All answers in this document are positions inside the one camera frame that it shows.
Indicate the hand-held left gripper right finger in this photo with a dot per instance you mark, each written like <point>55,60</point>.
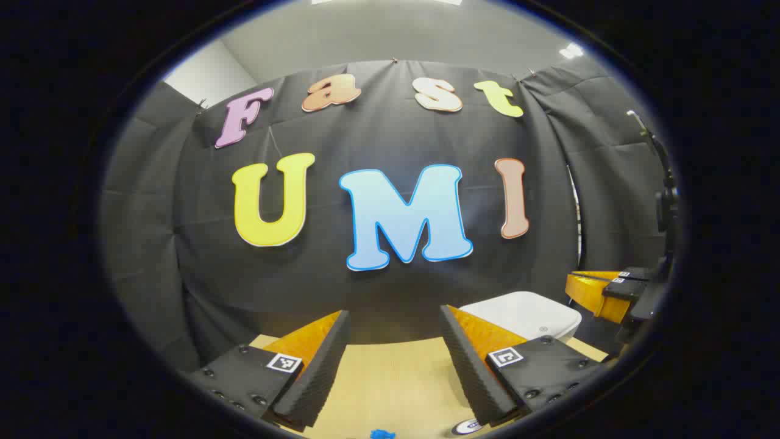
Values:
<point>472,372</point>

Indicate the wooden desktop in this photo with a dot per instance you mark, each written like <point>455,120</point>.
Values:
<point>390,384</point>

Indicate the blue paper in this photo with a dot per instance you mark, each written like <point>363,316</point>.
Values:
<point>382,434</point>

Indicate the white desktop garbage bin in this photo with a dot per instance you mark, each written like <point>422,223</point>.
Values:
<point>524,314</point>

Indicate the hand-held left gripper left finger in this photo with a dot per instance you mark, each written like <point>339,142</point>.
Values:
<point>323,372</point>

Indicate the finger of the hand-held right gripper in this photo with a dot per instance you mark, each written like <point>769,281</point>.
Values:
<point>615,275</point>
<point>600,299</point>

